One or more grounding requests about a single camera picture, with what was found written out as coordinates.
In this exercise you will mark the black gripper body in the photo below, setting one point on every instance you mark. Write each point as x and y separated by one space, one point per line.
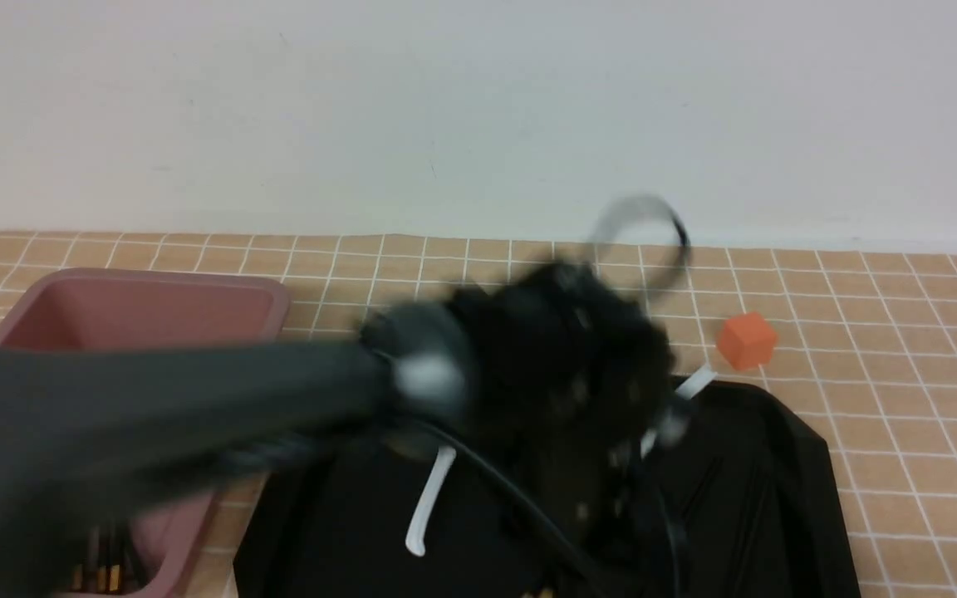
572 371

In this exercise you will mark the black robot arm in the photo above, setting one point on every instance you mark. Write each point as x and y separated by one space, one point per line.
85 439

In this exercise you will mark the white ceramic spoon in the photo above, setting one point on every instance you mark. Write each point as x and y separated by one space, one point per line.
672 420
414 539

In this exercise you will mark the orange cube block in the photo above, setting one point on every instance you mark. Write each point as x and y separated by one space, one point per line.
747 341

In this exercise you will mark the black tray mat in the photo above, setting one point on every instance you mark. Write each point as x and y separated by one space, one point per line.
746 506

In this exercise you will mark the pink plastic bin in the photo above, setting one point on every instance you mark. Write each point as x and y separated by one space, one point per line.
88 309

